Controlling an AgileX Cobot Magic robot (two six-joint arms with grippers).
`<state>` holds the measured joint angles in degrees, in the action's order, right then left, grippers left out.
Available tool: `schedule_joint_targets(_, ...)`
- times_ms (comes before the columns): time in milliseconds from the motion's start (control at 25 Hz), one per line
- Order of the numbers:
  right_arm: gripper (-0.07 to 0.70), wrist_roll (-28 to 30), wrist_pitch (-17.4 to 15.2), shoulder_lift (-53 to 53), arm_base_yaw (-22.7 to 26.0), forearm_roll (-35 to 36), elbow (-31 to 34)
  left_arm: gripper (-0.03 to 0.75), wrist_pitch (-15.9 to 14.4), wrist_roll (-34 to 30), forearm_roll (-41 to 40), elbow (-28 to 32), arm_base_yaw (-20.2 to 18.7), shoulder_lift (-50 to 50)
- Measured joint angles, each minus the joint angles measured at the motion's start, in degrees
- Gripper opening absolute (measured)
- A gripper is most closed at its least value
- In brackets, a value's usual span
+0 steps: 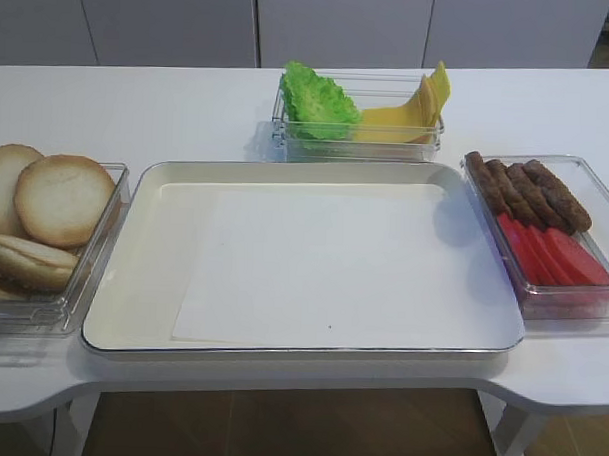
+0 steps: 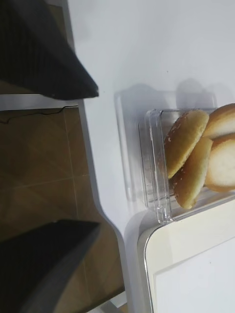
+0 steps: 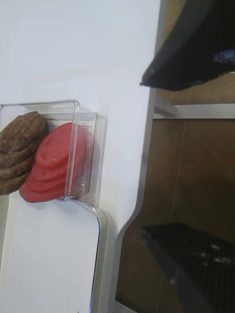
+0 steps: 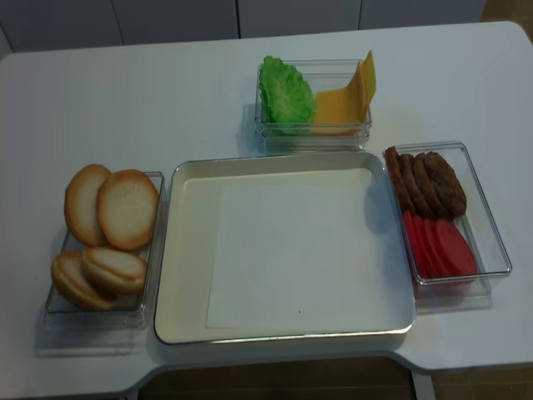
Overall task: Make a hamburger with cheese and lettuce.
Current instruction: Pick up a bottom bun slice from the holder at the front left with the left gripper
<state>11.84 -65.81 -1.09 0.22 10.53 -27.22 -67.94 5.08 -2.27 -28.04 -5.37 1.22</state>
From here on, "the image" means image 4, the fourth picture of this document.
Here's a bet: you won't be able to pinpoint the bun half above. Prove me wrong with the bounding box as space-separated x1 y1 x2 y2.
82 247 147 294
64 164 111 247
97 169 159 251
51 252 117 311

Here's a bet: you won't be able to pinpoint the green lettuce leaf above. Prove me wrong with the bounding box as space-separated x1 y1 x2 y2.
258 55 316 137

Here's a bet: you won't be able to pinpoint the clear lettuce cheese container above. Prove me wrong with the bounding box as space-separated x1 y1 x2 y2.
255 59 372 153

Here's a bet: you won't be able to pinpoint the flat yellow cheese slice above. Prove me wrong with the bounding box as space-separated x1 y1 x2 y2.
311 87 371 133

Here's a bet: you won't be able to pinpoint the upright yellow cheese slices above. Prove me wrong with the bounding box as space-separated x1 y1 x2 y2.
347 50 376 123

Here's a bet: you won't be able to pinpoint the white rectangular metal tray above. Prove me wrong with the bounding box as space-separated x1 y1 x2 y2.
155 151 416 344

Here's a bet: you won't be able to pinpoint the brown patty leftmost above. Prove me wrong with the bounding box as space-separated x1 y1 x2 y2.
384 147 416 215

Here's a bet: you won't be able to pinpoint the brown patty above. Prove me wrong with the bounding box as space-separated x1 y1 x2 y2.
384 147 416 215
413 152 452 220
424 152 467 218
400 154 436 219

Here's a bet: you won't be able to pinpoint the tomato slice leftmost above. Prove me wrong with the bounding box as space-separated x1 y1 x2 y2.
403 211 429 278

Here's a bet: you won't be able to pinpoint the tomato slice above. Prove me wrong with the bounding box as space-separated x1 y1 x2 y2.
434 219 478 277
403 211 429 278
411 215 440 278
421 219 454 278

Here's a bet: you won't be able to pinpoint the clear bun container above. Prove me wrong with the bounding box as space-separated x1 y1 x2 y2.
35 172 168 358

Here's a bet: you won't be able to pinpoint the brown patty rightmost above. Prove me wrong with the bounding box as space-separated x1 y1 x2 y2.
424 152 467 218

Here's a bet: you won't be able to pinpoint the clear patty tomato container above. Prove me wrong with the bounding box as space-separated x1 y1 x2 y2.
391 142 512 313

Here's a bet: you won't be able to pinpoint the tomato slice rightmost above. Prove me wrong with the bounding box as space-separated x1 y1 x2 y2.
434 219 478 277

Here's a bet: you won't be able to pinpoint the white table leg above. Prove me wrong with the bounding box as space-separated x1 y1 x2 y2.
411 372 436 400

